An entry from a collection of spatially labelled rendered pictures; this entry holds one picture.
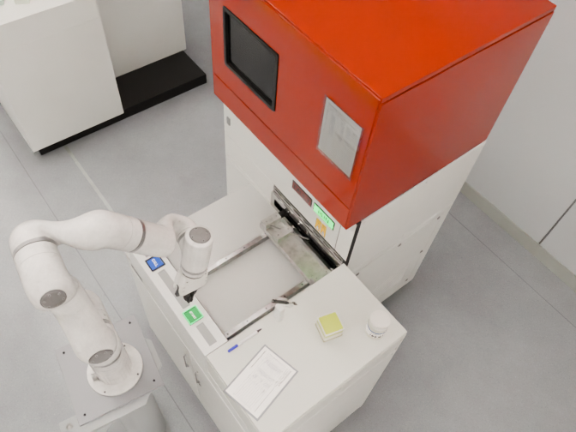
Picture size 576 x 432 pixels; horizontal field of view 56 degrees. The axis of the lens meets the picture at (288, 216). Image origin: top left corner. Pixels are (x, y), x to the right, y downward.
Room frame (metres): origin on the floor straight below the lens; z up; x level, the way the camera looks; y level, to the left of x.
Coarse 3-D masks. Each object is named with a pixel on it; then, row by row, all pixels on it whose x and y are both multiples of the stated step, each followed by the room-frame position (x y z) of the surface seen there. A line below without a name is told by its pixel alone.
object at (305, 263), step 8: (280, 224) 1.27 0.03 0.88; (272, 232) 1.22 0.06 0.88; (272, 240) 1.20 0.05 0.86; (288, 240) 1.20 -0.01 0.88; (296, 240) 1.20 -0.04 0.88; (280, 248) 1.16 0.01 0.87; (288, 248) 1.16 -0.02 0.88; (296, 248) 1.16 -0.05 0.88; (304, 248) 1.17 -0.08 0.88; (288, 256) 1.12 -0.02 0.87; (296, 256) 1.12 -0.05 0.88; (304, 256) 1.13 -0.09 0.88; (312, 256) 1.13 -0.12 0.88; (296, 264) 1.09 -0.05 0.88; (304, 264) 1.09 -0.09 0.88; (312, 264) 1.10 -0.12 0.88; (320, 264) 1.10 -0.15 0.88; (304, 272) 1.06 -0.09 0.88; (312, 272) 1.06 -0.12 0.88
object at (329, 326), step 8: (336, 312) 0.83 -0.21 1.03; (320, 320) 0.79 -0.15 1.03; (328, 320) 0.80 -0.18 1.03; (336, 320) 0.80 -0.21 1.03; (320, 328) 0.77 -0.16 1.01; (328, 328) 0.77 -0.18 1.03; (336, 328) 0.77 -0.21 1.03; (344, 328) 0.77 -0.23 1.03; (328, 336) 0.74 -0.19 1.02; (336, 336) 0.76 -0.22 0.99
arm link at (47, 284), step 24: (24, 264) 0.57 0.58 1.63; (48, 264) 0.57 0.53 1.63; (24, 288) 0.52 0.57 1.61; (48, 288) 0.52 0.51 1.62; (72, 288) 0.55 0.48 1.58; (72, 312) 0.56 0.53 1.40; (96, 312) 0.60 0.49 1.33; (72, 336) 0.53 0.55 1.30; (96, 336) 0.55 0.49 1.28; (96, 360) 0.51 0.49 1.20
